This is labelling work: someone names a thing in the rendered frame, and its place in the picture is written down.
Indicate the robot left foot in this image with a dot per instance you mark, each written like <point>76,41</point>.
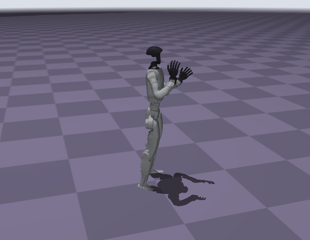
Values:
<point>156,171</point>

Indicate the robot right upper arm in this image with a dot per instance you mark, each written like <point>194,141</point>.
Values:
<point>153,79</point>

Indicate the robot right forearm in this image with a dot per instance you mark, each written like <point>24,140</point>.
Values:
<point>165,91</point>

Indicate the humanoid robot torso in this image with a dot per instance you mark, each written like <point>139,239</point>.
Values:
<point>154,106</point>

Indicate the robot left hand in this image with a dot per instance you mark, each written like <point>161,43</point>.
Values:
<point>183,75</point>

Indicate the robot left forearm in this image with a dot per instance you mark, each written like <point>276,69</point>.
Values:
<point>177,83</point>

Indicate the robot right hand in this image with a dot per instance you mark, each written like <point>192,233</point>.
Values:
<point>173,71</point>

